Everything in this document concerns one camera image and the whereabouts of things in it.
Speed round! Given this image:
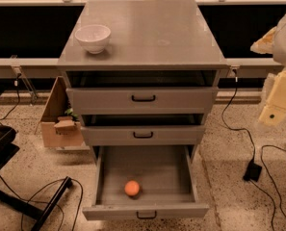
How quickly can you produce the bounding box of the brown cardboard box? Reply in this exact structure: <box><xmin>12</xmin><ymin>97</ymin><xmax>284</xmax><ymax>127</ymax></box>
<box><xmin>40</xmin><ymin>77</ymin><xmax>84</xmax><ymax>147</ymax></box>

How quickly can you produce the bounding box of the black power adapter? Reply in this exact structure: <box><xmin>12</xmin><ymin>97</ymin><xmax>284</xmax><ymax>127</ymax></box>
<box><xmin>243</xmin><ymin>161</ymin><xmax>262</xmax><ymax>182</ymax></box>

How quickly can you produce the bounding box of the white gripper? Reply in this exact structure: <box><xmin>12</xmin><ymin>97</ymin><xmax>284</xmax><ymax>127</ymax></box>
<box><xmin>250</xmin><ymin>14</ymin><xmax>286</xmax><ymax>126</ymax></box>

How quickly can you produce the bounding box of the orange fruit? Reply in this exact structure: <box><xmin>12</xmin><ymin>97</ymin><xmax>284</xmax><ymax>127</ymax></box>
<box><xmin>124</xmin><ymin>181</ymin><xmax>140</xmax><ymax>196</ymax></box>

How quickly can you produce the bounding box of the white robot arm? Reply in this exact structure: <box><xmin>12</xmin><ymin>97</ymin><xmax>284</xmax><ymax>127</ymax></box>
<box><xmin>250</xmin><ymin>14</ymin><xmax>286</xmax><ymax>126</ymax></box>

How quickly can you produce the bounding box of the black adapter cable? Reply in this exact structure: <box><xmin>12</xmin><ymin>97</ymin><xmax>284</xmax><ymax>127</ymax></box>
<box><xmin>221</xmin><ymin>77</ymin><xmax>257</xmax><ymax>166</ymax></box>

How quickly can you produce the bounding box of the white ceramic bowl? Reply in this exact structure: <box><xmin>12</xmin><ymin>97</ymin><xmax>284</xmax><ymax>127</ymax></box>
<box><xmin>74</xmin><ymin>24</ymin><xmax>111</xmax><ymax>54</ymax></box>

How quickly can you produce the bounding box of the black floor cable left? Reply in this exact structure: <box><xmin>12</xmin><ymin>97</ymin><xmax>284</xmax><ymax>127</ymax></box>
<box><xmin>0</xmin><ymin>171</ymin><xmax>85</xmax><ymax>231</ymax></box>

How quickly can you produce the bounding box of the grey bottom drawer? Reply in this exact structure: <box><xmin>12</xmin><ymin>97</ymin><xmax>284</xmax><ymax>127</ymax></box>
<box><xmin>83</xmin><ymin>145</ymin><xmax>209</xmax><ymax>220</ymax></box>

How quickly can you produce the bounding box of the black chair base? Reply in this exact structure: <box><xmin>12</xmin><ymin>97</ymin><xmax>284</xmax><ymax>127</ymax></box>
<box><xmin>0</xmin><ymin>93</ymin><xmax>80</xmax><ymax>231</ymax></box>

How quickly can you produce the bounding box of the grey drawer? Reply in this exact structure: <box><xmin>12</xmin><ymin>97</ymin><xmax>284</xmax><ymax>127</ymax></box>
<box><xmin>65</xmin><ymin>70</ymin><xmax>220</xmax><ymax>116</ymax></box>
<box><xmin>81</xmin><ymin>114</ymin><xmax>205</xmax><ymax>146</ymax></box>
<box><xmin>83</xmin><ymin>145</ymin><xmax>209</xmax><ymax>220</ymax></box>

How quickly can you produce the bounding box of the grey top drawer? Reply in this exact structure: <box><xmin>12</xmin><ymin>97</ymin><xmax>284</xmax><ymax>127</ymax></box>
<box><xmin>65</xmin><ymin>70</ymin><xmax>220</xmax><ymax>116</ymax></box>

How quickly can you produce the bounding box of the black floor cable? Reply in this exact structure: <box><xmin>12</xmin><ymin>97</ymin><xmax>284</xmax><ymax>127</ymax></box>
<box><xmin>0</xmin><ymin>171</ymin><xmax>85</xmax><ymax>231</ymax></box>
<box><xmin>249</xmin><ymin>144</ymin><xmax>286</xmax><ymax>231</ymax></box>

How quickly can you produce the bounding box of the black floor cable right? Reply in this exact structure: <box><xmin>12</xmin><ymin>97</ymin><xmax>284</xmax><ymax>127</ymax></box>
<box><xmin>249</xmin><ymin>144</ymin><xmax>286</xmax><ymax>231</ymax></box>

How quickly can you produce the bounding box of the grey drawer cabinet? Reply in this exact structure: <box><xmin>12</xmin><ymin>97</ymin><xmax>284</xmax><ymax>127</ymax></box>
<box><xmin>58</xmin><ymin>0</ymin><xmax>225</xmax><ymax>156</ymax></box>

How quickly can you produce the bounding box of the grey middle drawer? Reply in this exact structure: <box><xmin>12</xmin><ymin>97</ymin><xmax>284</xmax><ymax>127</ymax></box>
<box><xmin>81</xmin><ymin>114</ymin><xmax>205</xmax><ymax>146</ymax></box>

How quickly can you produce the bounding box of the black wall cable left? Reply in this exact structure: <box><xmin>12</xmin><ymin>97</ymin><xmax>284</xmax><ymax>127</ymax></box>
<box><xmin>0</xmin><ymin>73</ymin><xmax>23</xmax><ymax>125</ymax></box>

